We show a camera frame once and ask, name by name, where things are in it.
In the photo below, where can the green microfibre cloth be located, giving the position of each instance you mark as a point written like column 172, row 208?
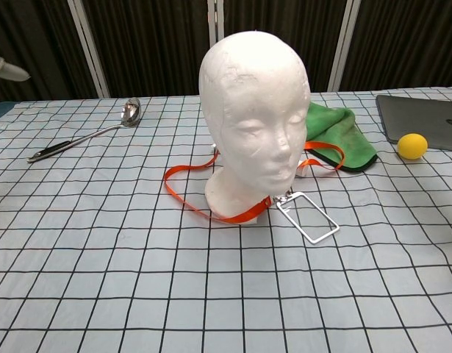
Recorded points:
column 343, row 136

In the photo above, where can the white foam mannequin head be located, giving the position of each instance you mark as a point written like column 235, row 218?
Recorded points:
column 247, row 110

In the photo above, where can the black folding screen panel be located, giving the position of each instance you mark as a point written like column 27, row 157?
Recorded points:
column 405, row 40
column 34, row 36
column 148, row 44
column 321, row 40

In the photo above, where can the white framed badge holder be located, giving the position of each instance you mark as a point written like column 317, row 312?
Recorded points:
column 325, row 235

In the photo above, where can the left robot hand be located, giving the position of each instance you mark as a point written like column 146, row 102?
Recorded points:
column 9, row 70

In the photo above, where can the grey closed laptop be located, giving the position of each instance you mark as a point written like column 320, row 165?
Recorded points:
column 420, row 117

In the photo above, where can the yellow ball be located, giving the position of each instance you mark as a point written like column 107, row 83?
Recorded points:
column 412, row 147

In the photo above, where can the blue checked tablecloth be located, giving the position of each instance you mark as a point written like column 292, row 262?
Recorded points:
column 100, row 257

